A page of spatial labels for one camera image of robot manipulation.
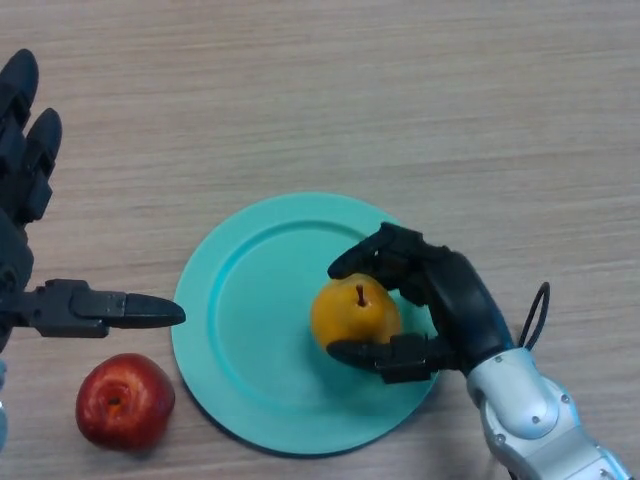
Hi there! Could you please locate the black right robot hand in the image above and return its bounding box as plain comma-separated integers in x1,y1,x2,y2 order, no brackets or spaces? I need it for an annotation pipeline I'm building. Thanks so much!
326,221,517,386

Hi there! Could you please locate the green round plate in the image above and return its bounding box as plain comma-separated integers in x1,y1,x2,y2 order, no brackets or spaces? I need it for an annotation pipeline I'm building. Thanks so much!
171,191,451,456

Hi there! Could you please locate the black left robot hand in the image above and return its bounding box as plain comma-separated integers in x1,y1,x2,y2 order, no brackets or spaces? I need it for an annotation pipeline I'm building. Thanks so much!
0,48,187,356

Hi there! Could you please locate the red apple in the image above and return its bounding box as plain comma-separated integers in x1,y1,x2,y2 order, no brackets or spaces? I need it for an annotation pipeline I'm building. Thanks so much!
75,352,177,450

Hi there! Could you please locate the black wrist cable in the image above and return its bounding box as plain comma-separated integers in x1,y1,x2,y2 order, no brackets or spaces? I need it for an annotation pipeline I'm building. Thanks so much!
517,281,552,350

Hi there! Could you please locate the yellow pear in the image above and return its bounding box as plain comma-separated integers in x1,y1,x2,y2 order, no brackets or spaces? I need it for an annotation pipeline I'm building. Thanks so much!
310,272,403,357

